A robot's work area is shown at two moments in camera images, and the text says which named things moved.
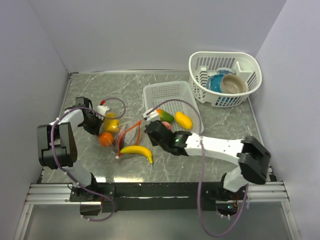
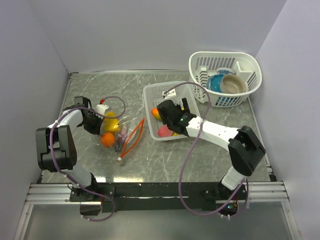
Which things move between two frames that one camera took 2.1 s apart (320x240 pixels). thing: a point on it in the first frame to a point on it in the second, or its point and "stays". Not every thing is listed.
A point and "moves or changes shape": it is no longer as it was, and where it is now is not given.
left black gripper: (95, 130) stays
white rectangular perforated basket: (178, 98) stays
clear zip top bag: (126, 136) moves or changes shape
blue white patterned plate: (225, 71) stays
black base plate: (153, 196) stays
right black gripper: (153, 141) to (186, 107)
